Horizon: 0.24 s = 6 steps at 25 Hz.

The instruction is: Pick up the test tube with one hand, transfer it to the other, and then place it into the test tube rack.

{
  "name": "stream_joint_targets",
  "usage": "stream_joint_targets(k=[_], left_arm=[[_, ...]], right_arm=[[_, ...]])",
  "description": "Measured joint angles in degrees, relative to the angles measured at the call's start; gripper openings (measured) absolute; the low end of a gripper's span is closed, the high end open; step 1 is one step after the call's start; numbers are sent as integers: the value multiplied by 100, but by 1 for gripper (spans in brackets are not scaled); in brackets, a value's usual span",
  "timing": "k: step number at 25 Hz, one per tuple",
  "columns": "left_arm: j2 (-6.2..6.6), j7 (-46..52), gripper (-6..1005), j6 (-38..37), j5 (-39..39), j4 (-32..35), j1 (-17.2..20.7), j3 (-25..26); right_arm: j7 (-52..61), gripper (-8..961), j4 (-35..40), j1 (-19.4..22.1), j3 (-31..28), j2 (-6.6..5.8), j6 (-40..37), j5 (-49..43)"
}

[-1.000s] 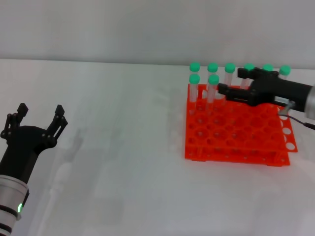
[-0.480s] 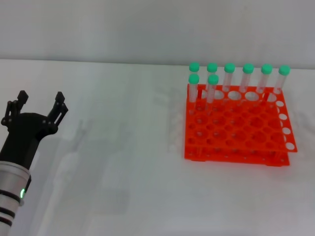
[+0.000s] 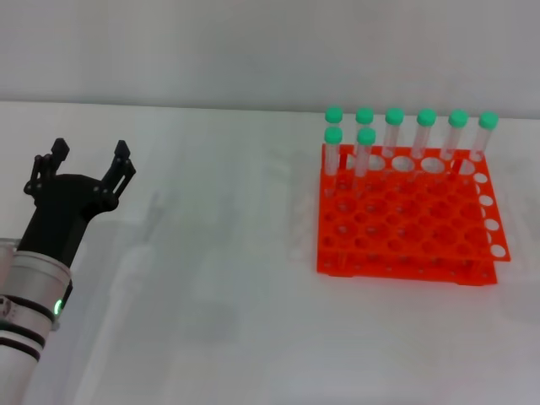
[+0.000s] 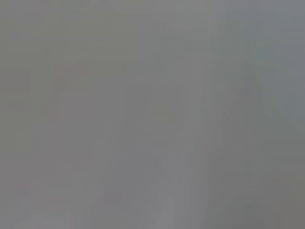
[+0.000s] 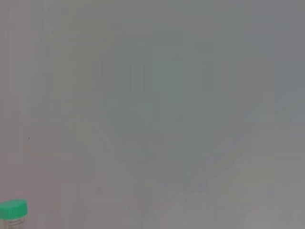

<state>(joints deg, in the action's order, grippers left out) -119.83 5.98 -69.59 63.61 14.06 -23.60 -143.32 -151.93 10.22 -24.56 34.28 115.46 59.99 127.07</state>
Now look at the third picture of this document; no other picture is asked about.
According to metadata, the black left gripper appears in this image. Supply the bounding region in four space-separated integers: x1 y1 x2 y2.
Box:
16 137 138 271

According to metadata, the green-capped clear test tube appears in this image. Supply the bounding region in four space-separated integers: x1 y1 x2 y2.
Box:
354 106 375 130
381 107 405 158
324 105 345 170
354 127 377 199
440 109 469 162
467 111 500 164
323 125 343 199
412 108 437 160

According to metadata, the orange test tube rack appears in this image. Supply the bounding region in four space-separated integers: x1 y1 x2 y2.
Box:
315 143 512 288

